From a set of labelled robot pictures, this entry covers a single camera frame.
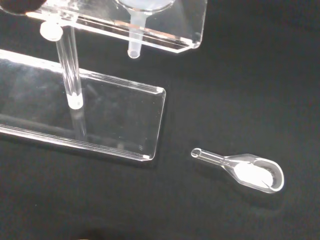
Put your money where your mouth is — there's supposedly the clear acrylic funnel stand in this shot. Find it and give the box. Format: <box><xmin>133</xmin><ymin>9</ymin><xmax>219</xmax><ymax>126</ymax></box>
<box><xmin>0</xmin><ymin>0</ymin><xmax>209</xmax><ymax>163</ymax></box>

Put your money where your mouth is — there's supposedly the clear plastic funnel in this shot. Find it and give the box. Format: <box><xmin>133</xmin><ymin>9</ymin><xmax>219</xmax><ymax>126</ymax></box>
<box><xmin>113</xmin><ymin>0</ymin><xmax>176</xmax><ymax>59</ymax></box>

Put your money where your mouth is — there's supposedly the glass weighing funnel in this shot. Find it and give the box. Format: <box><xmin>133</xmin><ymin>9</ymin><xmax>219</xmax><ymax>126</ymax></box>
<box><xmin>190</xmin><ymin>147</ymin><xmax>285</xmax><ymax>194</ymax></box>

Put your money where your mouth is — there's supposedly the black bench cloth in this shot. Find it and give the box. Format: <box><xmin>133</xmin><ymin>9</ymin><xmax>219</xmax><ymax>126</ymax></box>
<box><xmin>0</xmin><ymin>0</ymin><xmax>320</xmax><ymax>240</ymax></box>

